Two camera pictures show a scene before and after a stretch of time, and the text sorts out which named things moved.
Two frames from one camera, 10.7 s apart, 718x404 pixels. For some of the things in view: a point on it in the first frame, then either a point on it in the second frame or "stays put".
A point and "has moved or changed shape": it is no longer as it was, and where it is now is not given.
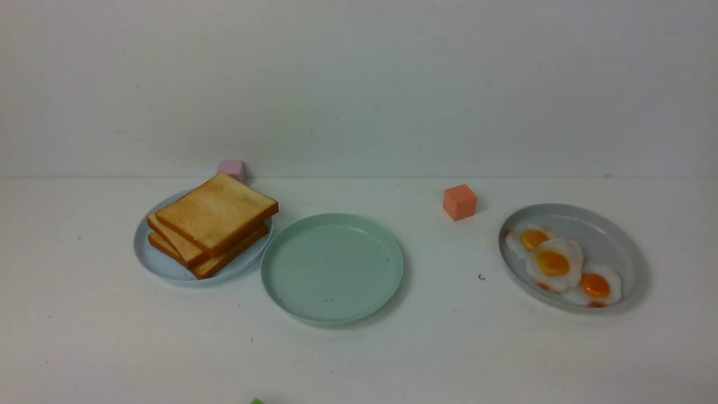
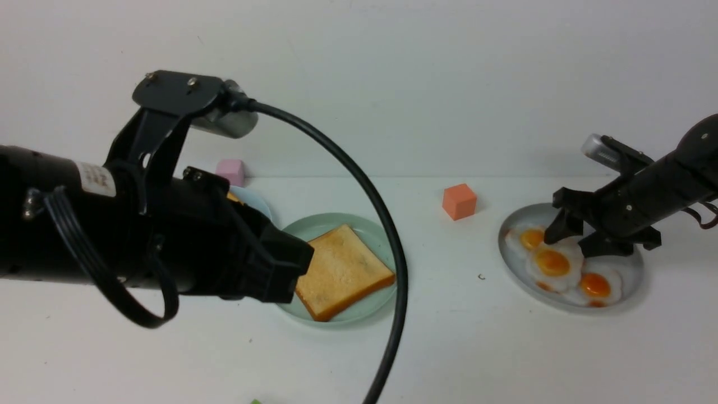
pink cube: (236, 168) stays put
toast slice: (216, 213) has moved or changed shape
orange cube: (460, 202) stays put
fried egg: (556, 265) stays put
